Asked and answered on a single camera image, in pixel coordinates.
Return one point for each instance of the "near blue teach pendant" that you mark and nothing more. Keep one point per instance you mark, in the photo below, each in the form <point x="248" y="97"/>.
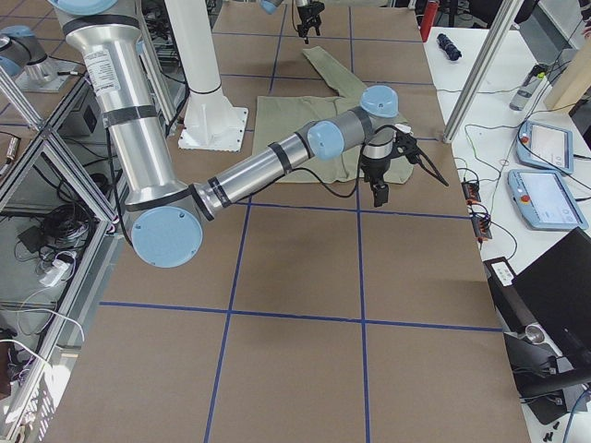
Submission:
<point x="545" y="201"/>

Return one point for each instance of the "grey aluminium frame post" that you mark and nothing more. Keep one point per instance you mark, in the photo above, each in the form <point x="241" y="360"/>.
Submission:
<point x="495" y="37"/>

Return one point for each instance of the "white power strip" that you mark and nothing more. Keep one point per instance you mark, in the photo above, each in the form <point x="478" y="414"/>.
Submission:
<point x="55" y="273"/>

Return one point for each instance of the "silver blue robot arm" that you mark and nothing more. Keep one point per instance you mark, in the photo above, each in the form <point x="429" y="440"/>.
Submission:
<point x="168" y="214"/>
<point x="270" y="6"/>

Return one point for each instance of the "blue teach pendant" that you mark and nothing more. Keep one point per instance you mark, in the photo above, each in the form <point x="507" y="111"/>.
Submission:
<point x="545" y="201"/>
<point x="544" y="146"/>

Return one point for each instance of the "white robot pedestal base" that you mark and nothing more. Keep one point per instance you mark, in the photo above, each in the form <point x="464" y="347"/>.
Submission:
<point x="211" y="122"/>

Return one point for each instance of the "orange black connector board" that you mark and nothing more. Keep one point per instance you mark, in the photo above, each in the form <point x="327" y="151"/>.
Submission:
<point x="479" y="215"/>

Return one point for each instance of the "black laptop computer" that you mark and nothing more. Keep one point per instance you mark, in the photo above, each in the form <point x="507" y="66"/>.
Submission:
<point x="549" y="301"/>

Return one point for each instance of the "white Miniso hang tag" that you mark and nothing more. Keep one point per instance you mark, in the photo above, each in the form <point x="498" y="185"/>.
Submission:
<point x="404" y="128"/>

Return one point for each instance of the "olive green long-sleeve shirt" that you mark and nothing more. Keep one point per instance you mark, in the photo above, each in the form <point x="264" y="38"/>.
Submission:
<point x="279" y="117"/>

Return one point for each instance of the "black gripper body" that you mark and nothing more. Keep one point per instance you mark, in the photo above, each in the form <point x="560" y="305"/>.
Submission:
<point x="374" y="169"/>
<point x="306" y="11"/>

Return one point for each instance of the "far blue teach pendant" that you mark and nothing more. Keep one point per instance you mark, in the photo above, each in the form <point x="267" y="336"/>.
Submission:
<point x="544" y="146"/>

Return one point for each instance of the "red cylinder tube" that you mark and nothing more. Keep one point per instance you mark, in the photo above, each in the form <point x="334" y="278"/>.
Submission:
<point x="427" y="21"/>

